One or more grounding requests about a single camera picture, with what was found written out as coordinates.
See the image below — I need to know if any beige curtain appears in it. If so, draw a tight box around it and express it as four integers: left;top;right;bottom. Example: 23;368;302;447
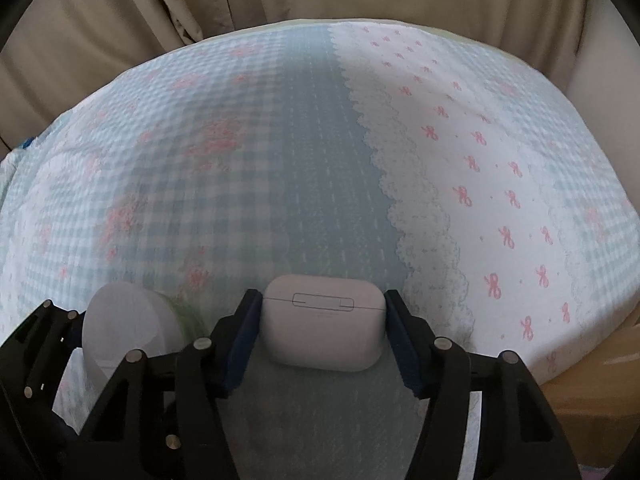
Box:
0;0;603;161

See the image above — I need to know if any blue checked printed blanket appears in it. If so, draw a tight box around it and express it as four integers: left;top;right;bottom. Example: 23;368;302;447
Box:
0;19;640;480

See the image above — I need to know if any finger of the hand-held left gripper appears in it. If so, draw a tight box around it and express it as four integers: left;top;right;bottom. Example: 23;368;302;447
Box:
0;300;84;441
159;400;188;462

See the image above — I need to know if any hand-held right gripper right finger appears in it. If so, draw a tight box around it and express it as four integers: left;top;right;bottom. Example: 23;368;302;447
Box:
386;289;584;480

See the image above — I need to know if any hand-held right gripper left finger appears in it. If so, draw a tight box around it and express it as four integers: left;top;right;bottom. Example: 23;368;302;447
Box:
75;289;264;480

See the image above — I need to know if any white lidded round jar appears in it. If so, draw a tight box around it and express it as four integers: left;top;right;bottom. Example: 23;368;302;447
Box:
81;281;195;397

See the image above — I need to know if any pale green mattress pad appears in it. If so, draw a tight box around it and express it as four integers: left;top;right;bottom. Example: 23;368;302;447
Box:
250;18;481;41

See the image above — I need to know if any white earbuds case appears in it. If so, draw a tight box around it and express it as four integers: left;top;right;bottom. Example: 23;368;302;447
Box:
260;274;387;373

